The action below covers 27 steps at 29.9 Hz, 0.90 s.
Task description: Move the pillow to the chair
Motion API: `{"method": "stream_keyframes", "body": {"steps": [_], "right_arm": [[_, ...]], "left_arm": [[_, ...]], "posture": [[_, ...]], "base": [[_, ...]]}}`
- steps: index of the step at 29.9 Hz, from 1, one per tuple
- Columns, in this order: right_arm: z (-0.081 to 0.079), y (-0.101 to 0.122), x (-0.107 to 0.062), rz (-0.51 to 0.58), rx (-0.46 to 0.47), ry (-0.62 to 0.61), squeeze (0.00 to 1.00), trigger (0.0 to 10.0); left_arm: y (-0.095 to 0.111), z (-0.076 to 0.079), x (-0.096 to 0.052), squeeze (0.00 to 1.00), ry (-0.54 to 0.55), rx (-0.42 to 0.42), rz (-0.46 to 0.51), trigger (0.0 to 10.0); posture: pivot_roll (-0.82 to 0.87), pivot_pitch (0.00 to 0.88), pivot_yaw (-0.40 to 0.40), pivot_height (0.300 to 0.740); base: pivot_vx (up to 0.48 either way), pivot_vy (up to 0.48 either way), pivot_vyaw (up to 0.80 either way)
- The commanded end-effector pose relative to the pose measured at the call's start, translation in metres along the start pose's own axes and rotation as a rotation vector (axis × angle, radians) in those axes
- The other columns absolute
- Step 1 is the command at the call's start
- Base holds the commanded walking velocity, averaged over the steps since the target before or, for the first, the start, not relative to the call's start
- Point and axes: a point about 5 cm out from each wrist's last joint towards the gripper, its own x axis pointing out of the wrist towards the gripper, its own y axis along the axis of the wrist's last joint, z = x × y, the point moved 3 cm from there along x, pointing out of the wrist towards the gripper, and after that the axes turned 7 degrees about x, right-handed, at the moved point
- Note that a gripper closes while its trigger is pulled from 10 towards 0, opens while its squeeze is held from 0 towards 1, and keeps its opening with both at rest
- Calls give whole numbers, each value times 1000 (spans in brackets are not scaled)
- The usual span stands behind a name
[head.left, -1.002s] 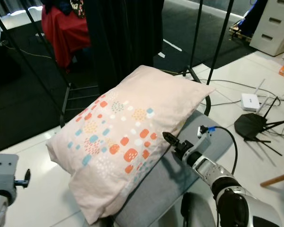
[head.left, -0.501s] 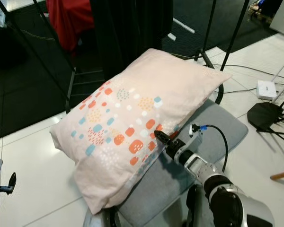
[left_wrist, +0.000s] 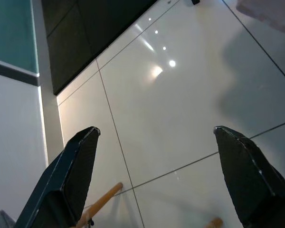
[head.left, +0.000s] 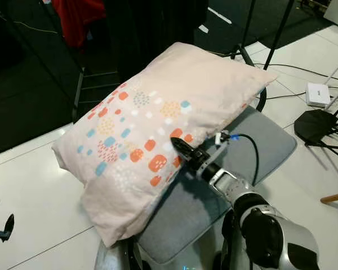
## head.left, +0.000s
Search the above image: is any grey metal frame leg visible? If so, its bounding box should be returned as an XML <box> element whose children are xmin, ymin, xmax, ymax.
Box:
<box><xmin>72</xmin><ymin>67</ymin><xmax>87</xmax><ymax>122</ymax></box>

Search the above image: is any red cloth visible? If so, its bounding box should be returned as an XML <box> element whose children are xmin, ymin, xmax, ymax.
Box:
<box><xmin>51</xmin><ymin>0</ymin><xmax>106</xmax><ymax>48</ymax></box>

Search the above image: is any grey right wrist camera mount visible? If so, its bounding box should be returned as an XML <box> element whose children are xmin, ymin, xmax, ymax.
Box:
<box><xmin>202</xmin><ymin>132</ymin><xmax>230</xmax><ymax>168</ymax></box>

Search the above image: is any long white tape strip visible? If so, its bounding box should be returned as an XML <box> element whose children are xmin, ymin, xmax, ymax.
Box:
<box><xmin>207</xmin><ymin>7</ymin><xmax>233</xmax><ymax>25</ymax></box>

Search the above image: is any black metal stand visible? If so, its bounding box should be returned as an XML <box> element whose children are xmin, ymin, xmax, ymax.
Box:
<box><xmin>231</xmin><ymin>0</ymin><xmax>297</xmax><ymax>113</ymax></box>

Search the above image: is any black router with antennas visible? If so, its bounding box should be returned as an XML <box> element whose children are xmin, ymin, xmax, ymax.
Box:
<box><xmin>294</xmin><ymin>98</ymin><xmax>338</xmax><ymax>164</ymax></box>

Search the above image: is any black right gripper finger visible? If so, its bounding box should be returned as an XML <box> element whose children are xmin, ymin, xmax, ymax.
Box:
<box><xmin>170</xmin><ymin>137</ymin><xmax>196</xmax><ymax>164</ymax></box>

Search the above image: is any brown wooden stick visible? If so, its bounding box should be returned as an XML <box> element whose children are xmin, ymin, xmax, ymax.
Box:
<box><xmin>320</xmin><ymin>191</ymin><xmax>338</xmax><ymax>204</ymax></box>

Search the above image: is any grey padded chair seat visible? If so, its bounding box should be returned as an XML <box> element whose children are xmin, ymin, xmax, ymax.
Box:
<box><xmin>136</xmin><ymin>106</ymin><xmax>298</xmax><ymax>265</ymax></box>

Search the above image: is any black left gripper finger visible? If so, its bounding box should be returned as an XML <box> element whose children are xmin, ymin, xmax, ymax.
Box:
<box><xmin>0</xmin><ymin>214</ymin><xmax>15</xmax><ymax>242</ymax></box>

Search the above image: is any black rubber floor mat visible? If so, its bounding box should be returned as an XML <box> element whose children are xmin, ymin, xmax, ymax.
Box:
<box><xmin>0</xmin><ymin>0</ymin><xmax>338</xmax><ymax>158</ymax></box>

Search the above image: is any white router with antennas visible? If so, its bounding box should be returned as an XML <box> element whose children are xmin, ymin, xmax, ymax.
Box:
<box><xmin>305</xmin><ymin>63</ymin><xmax>338</xmax><ymax>107</ymax></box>

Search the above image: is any pink patterned pillow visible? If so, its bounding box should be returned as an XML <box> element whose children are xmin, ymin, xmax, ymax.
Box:
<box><xmin>52</xmin><ymin>42</ymin><xmax>279</xmax><ymax>248</ymax></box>

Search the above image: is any black floor cable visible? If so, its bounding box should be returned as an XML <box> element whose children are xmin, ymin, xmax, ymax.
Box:
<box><xmin>265</xmin><ymin>61</ymin><xmax>338</xmax><ymax>86</ymax></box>

